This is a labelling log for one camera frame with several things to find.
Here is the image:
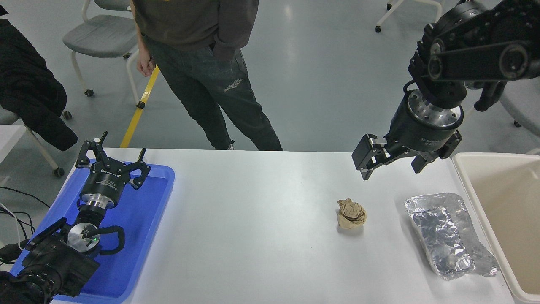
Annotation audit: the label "person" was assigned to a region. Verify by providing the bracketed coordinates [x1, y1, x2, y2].
[130, 0, 283, 151]

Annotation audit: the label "thin black cable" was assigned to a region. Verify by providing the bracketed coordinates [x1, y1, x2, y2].
[0, 186, 51, 209]

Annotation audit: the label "crumpled tan paper ball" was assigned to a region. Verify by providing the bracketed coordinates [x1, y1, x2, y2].
[337, 198, 367, 230]

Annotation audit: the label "blue plastic tray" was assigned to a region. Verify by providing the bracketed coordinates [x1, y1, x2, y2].
[11, 160, 176, 304]

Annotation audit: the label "person's hand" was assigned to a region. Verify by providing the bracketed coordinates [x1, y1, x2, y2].
[136, 50, 157, 77]

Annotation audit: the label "white chair legs with casters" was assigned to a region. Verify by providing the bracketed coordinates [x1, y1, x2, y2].
[375, 0, 444, 33]

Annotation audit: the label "grey chair with white legs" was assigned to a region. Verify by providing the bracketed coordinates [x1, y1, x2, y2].
[62, 0, 146, 109]

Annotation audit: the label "white cable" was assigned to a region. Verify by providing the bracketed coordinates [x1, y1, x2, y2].
[0, 202, 26, 250]

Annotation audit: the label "large pale bin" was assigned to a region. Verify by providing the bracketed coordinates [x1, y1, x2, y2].
[452, 152, 540, 304]

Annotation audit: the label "chair with draped coat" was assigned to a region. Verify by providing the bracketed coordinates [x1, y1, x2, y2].
[0, 106, 73, 178]

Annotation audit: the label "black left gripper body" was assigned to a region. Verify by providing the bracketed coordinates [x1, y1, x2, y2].
[82, 162, 131, 199]

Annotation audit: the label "black coat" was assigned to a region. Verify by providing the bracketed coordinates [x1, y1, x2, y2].
[0, 4, 79, 152]

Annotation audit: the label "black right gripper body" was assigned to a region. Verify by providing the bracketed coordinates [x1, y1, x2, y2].
[386, 94, 460, 155]

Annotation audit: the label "grey seat chair on casters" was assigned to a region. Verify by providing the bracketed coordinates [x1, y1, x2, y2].
[500, 78, 540, 138]

